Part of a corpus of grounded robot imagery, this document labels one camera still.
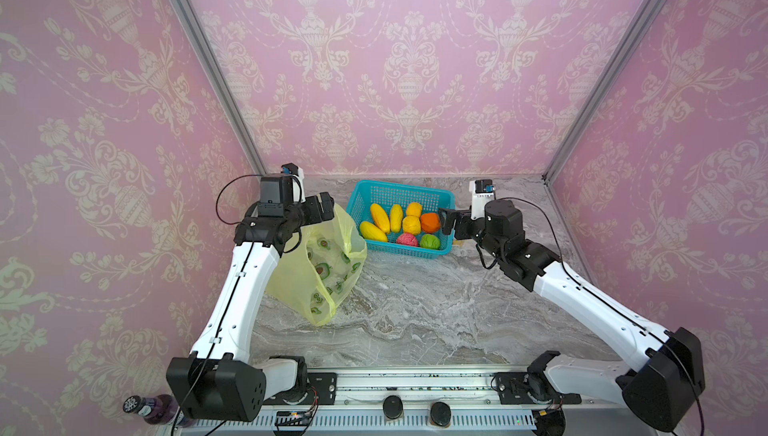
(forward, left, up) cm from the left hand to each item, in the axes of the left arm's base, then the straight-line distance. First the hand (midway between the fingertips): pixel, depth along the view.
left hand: (317, 203), depth 76 cm
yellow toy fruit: (+8, -12, -24) cm, 28 cm away
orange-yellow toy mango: (+14, -15, -23) cm, 31 cm away
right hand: (0, -36, -1) cm, 36 cm away
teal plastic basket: (+22, -10, -21) cm, 32 cm away
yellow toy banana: (+13, -21, -23) cm, 34 cm away
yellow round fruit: (+10, -26, -22) cm, 36 cm away
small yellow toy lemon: (+17, -27, -23) cm, 40 cm away
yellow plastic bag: (-17, +1, -9) cm, 19 cm away
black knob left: (-41, -20, -19) cm, 50 cm away
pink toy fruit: (+4, -24, -22) cm, 33 cm away
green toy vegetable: (+3, -31, -21) cm, 38 cm away
